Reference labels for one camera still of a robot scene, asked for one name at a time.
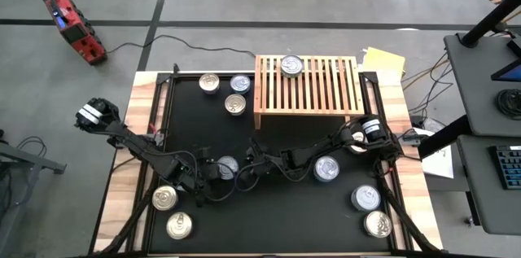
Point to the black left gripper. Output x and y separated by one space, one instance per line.
203 176

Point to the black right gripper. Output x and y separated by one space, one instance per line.
272 160

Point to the dark blue albacore tuna can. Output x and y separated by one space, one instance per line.
230 167
326 168

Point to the red label can with barcode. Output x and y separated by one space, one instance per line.
165 198

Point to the gold-lid can white label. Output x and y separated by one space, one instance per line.
235 104

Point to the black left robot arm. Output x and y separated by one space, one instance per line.
134 144

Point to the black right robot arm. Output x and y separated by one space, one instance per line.
321 148

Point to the wooden slatted shelf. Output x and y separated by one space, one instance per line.
321 99

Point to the black table mat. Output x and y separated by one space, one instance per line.
277 217

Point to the gold-lid can bottom left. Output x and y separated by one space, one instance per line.
179 225

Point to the teal white label can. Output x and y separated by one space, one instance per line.
240 84

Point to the pink and blue label can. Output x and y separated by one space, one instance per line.
209 83

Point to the silver-lid tuna can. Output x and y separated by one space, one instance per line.
292 65

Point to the blue Wild Planet can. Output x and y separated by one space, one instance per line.
365 198

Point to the yellow paper folder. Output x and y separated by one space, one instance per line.
384 62

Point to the white paper sheet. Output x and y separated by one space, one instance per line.
439 162

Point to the grey metal stand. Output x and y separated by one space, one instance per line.
24 162

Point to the black stand pole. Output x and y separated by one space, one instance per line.
443 136
488 18

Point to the grey desk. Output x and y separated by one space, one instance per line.
476 193
472 87

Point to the black backlit keyboard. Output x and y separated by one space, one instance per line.
506 166

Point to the dark tablet screen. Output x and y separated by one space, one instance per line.
509 71

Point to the black metal table frame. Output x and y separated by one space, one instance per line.
183 75

